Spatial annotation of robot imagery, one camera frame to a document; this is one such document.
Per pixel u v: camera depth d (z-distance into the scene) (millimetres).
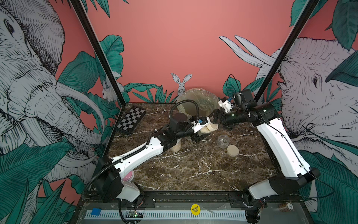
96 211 702
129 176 798
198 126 597
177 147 910
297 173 391
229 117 579
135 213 700
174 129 560
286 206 675
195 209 715
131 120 1045
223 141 982
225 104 634
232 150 919
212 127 637
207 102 933
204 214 705
